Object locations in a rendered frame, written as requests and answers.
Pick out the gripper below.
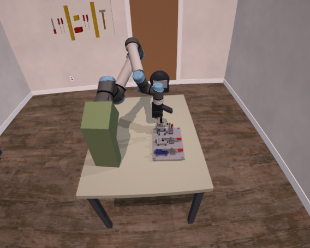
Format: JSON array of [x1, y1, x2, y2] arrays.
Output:
[[152, 102, 163, 127]]

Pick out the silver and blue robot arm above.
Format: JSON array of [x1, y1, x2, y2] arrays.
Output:
[[93, 37, 173, 114]]

